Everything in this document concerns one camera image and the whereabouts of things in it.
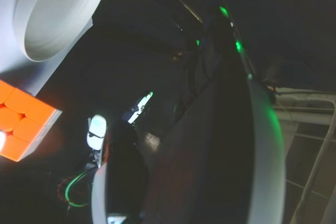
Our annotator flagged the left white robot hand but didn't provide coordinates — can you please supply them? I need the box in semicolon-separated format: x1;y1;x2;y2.
91;5;286;224

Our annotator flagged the Rubik's cube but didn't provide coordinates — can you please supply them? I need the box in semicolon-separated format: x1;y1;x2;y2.
0;79;63;162

